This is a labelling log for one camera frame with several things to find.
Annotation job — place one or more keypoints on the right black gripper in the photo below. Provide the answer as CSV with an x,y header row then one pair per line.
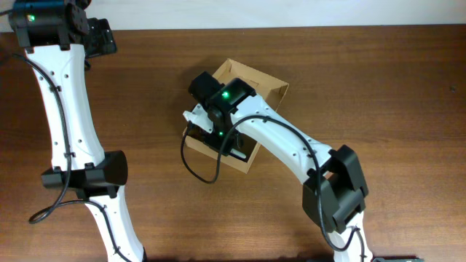
x,y
212,139

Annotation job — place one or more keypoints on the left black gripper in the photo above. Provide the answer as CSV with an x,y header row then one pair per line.
x,y
104,39

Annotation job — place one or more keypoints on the brown cardboard box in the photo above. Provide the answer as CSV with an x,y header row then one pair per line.
x,y
272,90

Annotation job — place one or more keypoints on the black silver marker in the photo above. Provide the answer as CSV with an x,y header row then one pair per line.
x,y
238,154

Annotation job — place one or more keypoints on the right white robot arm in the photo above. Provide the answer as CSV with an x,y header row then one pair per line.
x,y
334,186

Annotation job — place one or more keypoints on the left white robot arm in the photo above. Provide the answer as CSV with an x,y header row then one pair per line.
x,y
58,39

